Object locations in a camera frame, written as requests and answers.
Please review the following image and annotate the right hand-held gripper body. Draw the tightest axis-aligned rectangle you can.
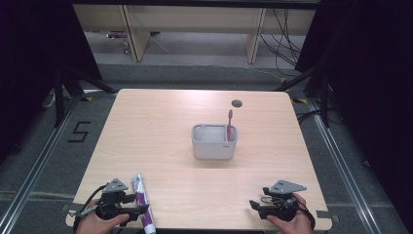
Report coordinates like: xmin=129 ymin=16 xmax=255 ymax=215
xmin=269 ymin=178 xmax=308 ymax=222

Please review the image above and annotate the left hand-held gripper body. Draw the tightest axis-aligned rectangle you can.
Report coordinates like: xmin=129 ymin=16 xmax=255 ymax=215
xmin=95 ymin=177 xmax=130 ymax=222

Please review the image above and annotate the white and purple toothpaste tube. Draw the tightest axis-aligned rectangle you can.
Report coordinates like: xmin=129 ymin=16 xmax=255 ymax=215
xmin=131 ymin=173 xmax=158 ymax=234

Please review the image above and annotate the grey toothbrush holder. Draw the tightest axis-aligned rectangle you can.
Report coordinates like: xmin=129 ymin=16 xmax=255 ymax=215
xmin=190 ymin=123 xmax=239 ymax=161

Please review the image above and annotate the pink toothbrush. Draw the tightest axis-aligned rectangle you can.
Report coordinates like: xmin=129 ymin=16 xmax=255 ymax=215
xmin=226 ymin=109 xmax=235 ymax=142

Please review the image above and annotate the person's right hand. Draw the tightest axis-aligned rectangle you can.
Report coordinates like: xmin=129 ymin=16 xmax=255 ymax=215
xmin=266 ymin=193 xmax=315 ymax=234

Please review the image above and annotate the person's left hand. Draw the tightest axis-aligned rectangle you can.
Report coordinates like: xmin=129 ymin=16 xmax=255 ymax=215
xmin=75 ymin=199 xmax=131 ymax=234

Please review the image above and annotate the black metal stand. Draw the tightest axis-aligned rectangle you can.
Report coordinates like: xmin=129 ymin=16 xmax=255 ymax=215
xmin=53 ymin=64 xmax=119 ymax=129
xmin=274 ymin=62 xmax=331 ymax=129

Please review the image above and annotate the black curtain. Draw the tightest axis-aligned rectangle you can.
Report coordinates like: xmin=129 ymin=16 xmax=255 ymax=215
xmin=0 ymin=0 xmax=103 ymax=165
xmin=294 ymin=0 xmax=413 ymax=225

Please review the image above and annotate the beige wooden shelf unit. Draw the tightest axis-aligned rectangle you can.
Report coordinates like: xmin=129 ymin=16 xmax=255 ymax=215
xmin=72 ymin=3 xmax=318 ymax=64

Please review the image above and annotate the grey cable plug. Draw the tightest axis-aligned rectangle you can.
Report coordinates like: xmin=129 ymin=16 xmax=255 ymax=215
xmin=69 ymin=208 xmax=98 ymax=218

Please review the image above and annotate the metal floor rail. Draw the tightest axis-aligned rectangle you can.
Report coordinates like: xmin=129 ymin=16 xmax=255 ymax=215
xmin=307 ymin=97 xmax=380 ymax=234
xmin=0 ymin=95 xmax=82 ymax=234

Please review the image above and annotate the bundle of black cables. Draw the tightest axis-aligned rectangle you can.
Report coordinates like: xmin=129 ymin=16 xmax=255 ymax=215
xmin=259 ymin=8 xmax=304 ymax=78

